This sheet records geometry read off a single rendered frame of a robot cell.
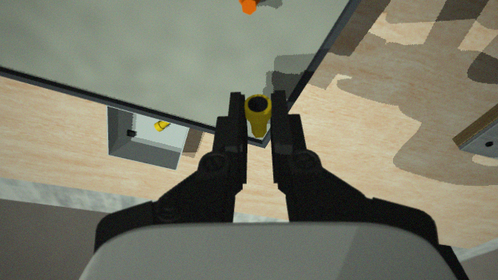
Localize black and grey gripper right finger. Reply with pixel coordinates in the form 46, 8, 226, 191
270, 90, 440, 254

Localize yellow wire connector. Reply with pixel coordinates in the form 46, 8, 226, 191
154, 121, 169, 131
244, 94, 272, 138

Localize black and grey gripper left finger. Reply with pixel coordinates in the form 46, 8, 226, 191
93, 92, 247, 255

